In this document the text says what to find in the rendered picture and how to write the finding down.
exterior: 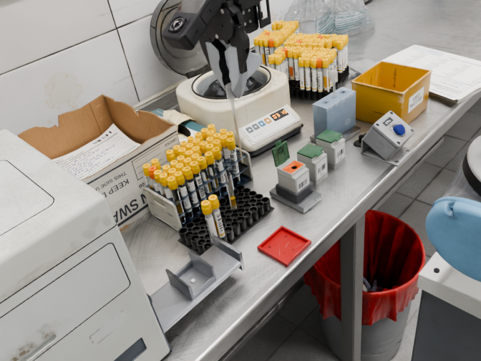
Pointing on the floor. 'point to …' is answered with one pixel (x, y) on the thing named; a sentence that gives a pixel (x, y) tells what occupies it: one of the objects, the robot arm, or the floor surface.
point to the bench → (351, 253)
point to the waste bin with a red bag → (389, 249)
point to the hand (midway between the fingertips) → (230, 91)
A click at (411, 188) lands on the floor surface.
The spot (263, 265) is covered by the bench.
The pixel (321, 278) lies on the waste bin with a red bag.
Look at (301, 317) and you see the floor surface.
